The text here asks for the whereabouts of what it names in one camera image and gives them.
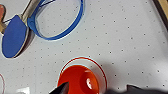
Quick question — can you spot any yellow game table white top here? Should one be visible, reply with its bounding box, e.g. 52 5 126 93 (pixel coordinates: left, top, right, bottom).
0 0 168 94

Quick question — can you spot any clear round bowl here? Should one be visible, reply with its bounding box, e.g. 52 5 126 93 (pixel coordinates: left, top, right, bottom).
0 73 6 94

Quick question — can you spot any blue ping pong paddle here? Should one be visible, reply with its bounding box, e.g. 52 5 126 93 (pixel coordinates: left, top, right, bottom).
1 0 45 60

